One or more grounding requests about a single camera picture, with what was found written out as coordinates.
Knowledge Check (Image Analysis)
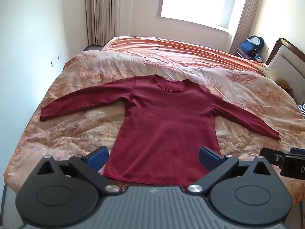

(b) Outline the olive green pillow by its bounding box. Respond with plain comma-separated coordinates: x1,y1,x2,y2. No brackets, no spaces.
258,67,292,90

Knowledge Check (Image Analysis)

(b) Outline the dark wooden nightstand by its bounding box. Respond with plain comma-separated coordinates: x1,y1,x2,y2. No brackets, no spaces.
235,48,263,63

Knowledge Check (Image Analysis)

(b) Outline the blue backpack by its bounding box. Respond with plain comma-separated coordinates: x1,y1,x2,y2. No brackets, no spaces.
240,35,265,54

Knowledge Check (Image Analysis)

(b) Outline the floral beige quilt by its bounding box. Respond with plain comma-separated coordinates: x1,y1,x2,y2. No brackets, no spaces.
3,50,305,206

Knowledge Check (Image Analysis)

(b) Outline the black and white checkered cloth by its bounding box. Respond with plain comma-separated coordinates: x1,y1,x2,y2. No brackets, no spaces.
297,101,305,120

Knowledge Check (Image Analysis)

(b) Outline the bright window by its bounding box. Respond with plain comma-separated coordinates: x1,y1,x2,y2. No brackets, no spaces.
156,0,251,33

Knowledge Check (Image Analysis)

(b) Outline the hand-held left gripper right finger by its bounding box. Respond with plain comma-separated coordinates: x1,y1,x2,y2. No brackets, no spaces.
187,146,271,194

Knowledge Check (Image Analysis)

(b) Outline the beige pleated curtain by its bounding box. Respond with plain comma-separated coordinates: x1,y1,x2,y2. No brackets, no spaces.
228,0,264,56
84,0,168,46

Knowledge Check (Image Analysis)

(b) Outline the orange striped bedspread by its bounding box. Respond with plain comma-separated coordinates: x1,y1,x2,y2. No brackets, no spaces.
102,36,269,76

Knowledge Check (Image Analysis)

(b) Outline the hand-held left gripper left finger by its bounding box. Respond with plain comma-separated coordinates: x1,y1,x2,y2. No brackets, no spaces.
36,146,122,194

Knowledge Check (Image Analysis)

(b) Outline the padded wooden headboard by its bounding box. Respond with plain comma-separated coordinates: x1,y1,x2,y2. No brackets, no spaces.
265,38,305,106

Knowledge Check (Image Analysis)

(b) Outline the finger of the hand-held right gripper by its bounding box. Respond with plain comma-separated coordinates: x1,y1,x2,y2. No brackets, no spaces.
259,147,286,168
289,147,305,157

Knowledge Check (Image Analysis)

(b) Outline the dark red long-sleeve shirt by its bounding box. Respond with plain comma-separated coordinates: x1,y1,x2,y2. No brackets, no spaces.
39,74,282,188

